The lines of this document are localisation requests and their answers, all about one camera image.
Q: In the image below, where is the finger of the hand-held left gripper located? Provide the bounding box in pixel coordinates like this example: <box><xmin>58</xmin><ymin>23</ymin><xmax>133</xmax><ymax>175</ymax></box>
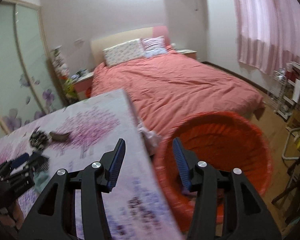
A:
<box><xmin>9</xmin><ymin>153</ymin><xmax>50</xmax><ymax>180</ymax></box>
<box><xmin>0</xmin><ymin>153</ymin><xmax>30</xmax><ymax>178</ymax></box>

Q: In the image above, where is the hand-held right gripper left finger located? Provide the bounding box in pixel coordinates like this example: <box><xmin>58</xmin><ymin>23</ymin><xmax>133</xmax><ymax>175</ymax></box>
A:
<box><xmin>17</xmin><ymin>138</ymin><xmax>127</xmax><ymax>240</ymax></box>

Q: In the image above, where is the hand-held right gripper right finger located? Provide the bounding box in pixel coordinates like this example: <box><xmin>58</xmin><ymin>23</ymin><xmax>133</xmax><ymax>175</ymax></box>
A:
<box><xmin>172</xmin><ymin>137</ymin><xmax>282</xmax><ymax>240</ymax></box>

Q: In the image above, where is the pale green wrapper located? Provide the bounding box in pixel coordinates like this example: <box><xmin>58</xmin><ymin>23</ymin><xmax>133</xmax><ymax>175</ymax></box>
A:
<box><xmin>32</xmin><ymin>171</ymin><xmax>51</xmax><ymax>183</ymax></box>

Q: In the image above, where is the black wrapper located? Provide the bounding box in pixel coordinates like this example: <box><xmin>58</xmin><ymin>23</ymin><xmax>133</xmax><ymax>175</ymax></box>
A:
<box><xmin>29</xmin><ymin>129</ymin><xmax>50</xmax><ymax>151</ymax></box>

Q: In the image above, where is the red plastic bag liner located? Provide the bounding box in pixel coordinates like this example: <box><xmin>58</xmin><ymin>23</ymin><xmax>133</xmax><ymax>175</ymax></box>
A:
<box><xmin>154</xmin><ymin>111</ymin><xmax>274</xmax><ymax>220</ymax></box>

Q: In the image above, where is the orange plastic laundry basket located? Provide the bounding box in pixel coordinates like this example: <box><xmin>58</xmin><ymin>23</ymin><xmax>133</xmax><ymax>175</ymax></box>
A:
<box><xmin>154</xmin><ymin>111</ymin><xmax>274</xmax><ymax>230</ymax></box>

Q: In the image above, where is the person's left hand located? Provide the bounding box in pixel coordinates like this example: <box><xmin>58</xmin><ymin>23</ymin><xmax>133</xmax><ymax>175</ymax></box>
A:
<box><xmin>0</xmin><ymin>200</ymin><xmax>24</xmax><ymax>233</ymax></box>

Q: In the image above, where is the brown curved scrap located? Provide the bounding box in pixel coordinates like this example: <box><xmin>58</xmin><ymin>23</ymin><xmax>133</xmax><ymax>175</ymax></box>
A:
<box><xmin>49</xmin><ymin>130</ymin><xmax>72</xmax><ymax>143</ymax></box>

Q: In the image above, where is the light pink cloth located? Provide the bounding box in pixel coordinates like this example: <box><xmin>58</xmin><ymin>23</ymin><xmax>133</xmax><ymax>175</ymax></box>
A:
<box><xmin>138</xmin><ymin>123</ymin><xmax>162</xmax><ymax>153</ymax></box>

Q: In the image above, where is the floral tablecloth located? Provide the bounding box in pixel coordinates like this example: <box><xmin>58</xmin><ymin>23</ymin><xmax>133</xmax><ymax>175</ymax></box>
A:
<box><xmin>0</xmin><ymin>89</ymin><xmax>183</xmax><ymax>240</ymax></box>

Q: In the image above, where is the pink duvet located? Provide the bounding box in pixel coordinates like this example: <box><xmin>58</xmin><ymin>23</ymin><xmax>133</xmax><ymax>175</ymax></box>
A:
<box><xmin>86</xmin><ymin>50</ymin><xmax>265</xmax><ymax>143</ymax></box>

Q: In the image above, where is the yellow green plush toy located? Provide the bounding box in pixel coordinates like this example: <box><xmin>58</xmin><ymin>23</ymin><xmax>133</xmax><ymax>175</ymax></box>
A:
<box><xmin>63</xmin><ymin>77</ymin><xmax>77</xmax><ymax>98</ymax></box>

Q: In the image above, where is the pink nightstand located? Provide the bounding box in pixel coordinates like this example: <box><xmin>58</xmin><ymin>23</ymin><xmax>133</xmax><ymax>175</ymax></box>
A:
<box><xmin>176</xmin><ymin>49</ymin><xmax>198</xmax><ymax>61</ymax></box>
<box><xmin>71</xmin><ymin>71</ymin><xmax>94</xmax><ymax>101</ymax></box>

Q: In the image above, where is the glass door wardrobe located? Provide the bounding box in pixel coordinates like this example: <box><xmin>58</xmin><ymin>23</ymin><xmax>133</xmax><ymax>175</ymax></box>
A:
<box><xmin>0</xmin><ymin>0</ymin><xmax>66</xmax><ymax>140</ymax></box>

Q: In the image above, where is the plush toy bouquet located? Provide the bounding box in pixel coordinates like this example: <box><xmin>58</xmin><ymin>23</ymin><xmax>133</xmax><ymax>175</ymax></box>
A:
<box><xmin>50</xmin><ymin>46</ymin><xmax>71</xmax><ymax>79</ymax></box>

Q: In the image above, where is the white bent pipe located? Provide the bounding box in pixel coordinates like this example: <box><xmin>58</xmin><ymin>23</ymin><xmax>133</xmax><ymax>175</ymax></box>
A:
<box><xmin>282</xmin><ymin>127</ymin><xmax>300</xmax><ymax>161</ymax></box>

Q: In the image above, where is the white floral pillow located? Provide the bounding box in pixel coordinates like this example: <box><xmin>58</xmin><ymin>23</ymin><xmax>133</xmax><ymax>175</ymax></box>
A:
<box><xmin>102</xmin><ymin>39</ymin><xmax>146</xmax><ymax>67</ymax></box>

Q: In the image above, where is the dark wooden chair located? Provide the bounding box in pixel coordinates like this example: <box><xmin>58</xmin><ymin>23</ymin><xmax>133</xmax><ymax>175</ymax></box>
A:
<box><xmin>271</xmin><ymin>150</ymin><xmax>300</xmax><ymax>226</ymax></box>

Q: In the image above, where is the pink striped pillow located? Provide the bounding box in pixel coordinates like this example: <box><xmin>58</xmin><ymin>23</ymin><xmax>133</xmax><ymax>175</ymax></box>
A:
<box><xmin>141</xmin><ymin>35</ymin><xmax>169</xmax><ymax>58</ymax></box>

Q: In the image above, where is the brown paper bag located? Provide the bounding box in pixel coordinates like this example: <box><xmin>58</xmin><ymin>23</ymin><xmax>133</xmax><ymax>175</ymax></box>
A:
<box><xmin>286</xmin><ymin>109</ymin><xmax>300</xmax><ymax>131</ymax></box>

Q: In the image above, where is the beige pink bed headboard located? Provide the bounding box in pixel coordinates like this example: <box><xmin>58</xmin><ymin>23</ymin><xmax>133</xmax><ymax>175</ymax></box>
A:
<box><xmin>90</xmin><ymin>26</ymin><xmax>170</xmax><ymax>68</ymax></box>

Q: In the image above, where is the white paper bag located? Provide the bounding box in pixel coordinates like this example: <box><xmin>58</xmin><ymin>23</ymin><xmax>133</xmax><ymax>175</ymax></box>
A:
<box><xmin>291</xmin><ymin>79</ymin><xmax>300</xmax><ymax>103</ymax></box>

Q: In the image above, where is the white storage cart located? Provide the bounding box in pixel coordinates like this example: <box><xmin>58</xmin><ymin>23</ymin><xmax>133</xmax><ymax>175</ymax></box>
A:
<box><xmin>280</xmin><ymin>61</ymin><xmax>300</xmax><ymax>119</ymax></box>

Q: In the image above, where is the pink curtain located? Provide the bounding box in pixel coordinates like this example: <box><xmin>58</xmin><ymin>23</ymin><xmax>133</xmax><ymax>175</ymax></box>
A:
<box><xmin>229</xmin><ymin>0</ymin><xmax>300</xmax><ymax>76</ymax></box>

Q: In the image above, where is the white wire rack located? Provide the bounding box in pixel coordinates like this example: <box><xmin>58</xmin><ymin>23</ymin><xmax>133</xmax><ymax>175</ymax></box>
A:
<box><xmin>271</xmin><ymin>70</ymin><xmax>289</xmax><ymax>114</ymax></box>

